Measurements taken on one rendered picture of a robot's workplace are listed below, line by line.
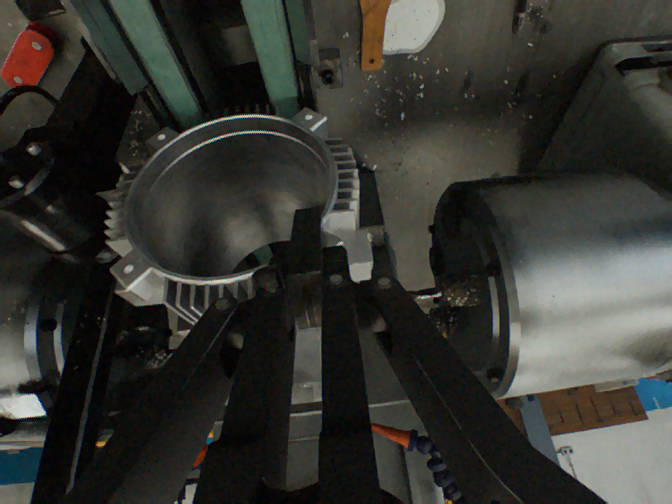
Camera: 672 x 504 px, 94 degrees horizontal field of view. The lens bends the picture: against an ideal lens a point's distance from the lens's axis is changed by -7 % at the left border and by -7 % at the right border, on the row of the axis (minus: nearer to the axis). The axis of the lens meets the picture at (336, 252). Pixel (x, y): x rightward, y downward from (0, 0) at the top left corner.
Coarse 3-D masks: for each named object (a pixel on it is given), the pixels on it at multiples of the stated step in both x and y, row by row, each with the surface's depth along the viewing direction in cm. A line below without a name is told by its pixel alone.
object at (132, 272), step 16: (304, 112) 28; (320, 128) 28; (160, 144) 27; (336, 240) 21; (128, 256) 22; (112, 272) 21; (128, 272) 21; (144, 272) 21; (128, 288) 21; (144, 288) 22
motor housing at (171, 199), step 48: (192, 144) 29; (240, 144) 31; (288, 144) 30; (336, 144) 27; (144, 192) 26; (192, 192) 32; (240, 192) 36; (288, 192) 36; (336, 192) 24; (144, 240) 24; (192, 240) 34; (240, 240) 41; (288, 240) 45; (192, 288) 20; (240, 288) 21
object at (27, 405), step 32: (0, 256) 34; (32, 256) 33; (0, 288) 31; (32, 288) 30; (64, 288) 33; (0, 320) 29; (32, 320) 29; (64, 320) 32; (128, 320) 42; (160, 320) 50; (0, 352) 28; (32, 352) 29; (64, 352) 32; (128, 352) 41; (160, 352) 43; (0, 384) 29; (32, 384) 29; (128, 384) 40; (0, 416) 30; (32, 416) 30
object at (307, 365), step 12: (300, 336) 27; (312, 336) 26; (300, 348) 26; (312, 348) 26; (300, 360) 26; (312, 360) 26; (300, 372) 25; (312, 372) 25; (300, 384) 25; (312, 384) 26; (300, 396) 35; (312, 396) 35
